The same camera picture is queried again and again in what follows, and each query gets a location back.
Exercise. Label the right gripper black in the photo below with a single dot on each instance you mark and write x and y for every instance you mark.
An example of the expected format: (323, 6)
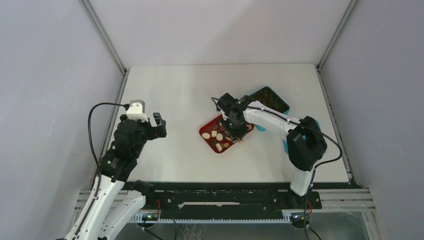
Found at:
(234, 134)

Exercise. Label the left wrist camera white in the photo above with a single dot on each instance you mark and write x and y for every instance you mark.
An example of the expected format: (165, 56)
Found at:
(136, 111)

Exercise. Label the teal box lid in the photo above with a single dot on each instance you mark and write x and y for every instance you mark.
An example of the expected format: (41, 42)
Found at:
(285, 147)

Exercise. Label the red chocolate tray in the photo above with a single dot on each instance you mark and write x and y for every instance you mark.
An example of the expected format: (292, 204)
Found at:
(216, 136)

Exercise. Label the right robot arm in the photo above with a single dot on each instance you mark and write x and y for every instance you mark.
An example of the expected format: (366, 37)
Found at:
(280, 124)

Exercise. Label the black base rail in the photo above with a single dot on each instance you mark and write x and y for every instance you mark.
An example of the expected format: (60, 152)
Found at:
(197, 201)

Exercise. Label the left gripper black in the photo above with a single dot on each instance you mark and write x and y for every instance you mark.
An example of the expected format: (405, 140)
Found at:
(155, 131)

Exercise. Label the teal chocolate box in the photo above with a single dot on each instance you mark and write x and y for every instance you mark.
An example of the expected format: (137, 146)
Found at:
(271, 99)

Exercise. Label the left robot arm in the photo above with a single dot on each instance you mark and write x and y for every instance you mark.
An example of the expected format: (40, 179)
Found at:
(96, 221)

